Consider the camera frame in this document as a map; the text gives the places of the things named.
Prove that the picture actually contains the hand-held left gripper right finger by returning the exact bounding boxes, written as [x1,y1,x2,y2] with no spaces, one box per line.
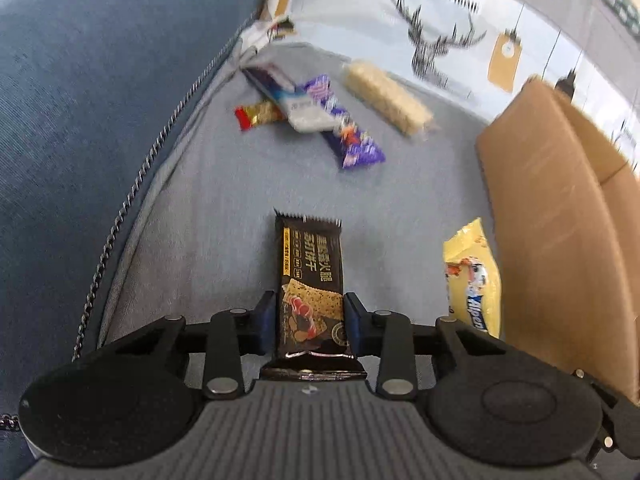
[344,291,506,401]

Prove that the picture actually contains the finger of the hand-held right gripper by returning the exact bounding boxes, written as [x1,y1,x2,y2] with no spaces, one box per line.
[570,367,640,465]

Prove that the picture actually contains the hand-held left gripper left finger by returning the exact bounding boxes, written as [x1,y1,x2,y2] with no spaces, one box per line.
[102,291,277,401]

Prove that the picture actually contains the black biscuit packet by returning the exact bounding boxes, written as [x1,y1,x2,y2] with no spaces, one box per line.
[260,208,368,380]

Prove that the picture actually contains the yellow candy packet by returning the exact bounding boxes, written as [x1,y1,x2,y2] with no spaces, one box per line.
[442,217,502,338]

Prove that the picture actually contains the purple snack packet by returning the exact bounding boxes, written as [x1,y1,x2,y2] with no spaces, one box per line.
[305,74,387,170]

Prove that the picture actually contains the red gold candy packet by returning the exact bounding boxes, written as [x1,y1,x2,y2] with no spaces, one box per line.
[235,101,288,132]

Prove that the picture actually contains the dark blue white snack packet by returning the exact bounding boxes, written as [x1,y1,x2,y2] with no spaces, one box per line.
[243,62,336,133]

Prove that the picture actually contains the cardboard box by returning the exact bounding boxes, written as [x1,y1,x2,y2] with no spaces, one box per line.
[475,75,640,408]

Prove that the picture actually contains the clear rice cracker bar packet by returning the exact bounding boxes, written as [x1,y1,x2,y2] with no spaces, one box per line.
[342,60,435,138]

